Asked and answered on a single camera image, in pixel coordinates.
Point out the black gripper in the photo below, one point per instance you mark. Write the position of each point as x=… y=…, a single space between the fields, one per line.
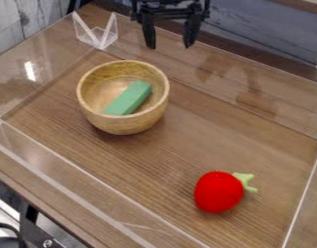
x=191 y=10

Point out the green rectangular block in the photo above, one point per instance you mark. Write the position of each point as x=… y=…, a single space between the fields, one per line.
x=130 y=99

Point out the brown wooden bowl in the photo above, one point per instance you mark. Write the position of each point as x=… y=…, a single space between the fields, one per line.
x=103 y=83

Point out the red plush strawberry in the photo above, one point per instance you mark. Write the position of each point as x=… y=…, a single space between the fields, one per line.
x=220 y=190

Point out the clear acrylic corner bracket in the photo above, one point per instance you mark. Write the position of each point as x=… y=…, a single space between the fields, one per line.
x=95 y=37

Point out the clear acrylic tray wall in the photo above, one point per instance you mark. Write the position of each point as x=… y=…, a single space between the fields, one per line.
x=90 y=208

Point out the black table leg bracket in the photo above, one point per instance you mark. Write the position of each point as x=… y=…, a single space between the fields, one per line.
x=32 y=233

